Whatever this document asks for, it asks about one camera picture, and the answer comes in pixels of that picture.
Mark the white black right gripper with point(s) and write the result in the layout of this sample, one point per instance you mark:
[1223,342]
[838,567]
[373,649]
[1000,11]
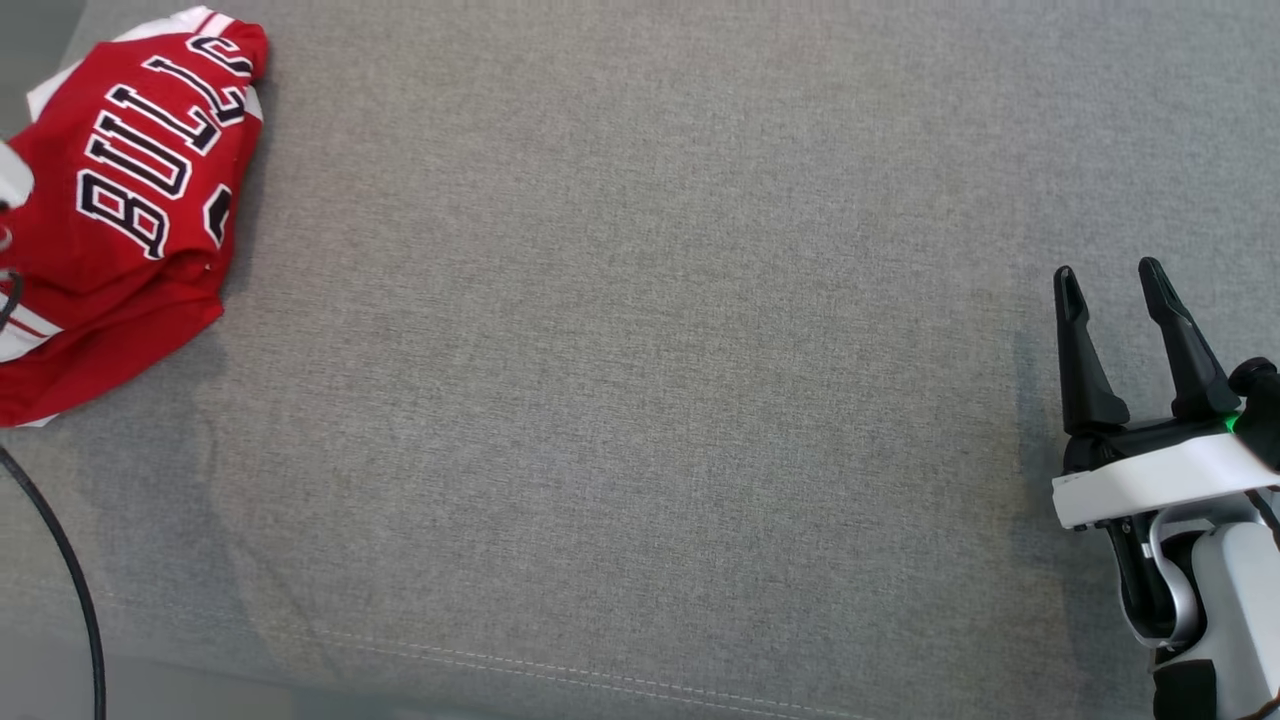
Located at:
[1150,480]

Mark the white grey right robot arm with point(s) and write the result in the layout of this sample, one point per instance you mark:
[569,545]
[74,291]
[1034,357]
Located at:
[1240,600]

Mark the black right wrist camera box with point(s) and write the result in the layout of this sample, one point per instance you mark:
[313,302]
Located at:
[1262,410]

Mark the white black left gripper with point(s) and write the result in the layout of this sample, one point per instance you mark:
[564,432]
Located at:
[12,178]

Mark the red Bulls jersey white sleeves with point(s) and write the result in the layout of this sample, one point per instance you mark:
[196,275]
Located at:
[130,170]

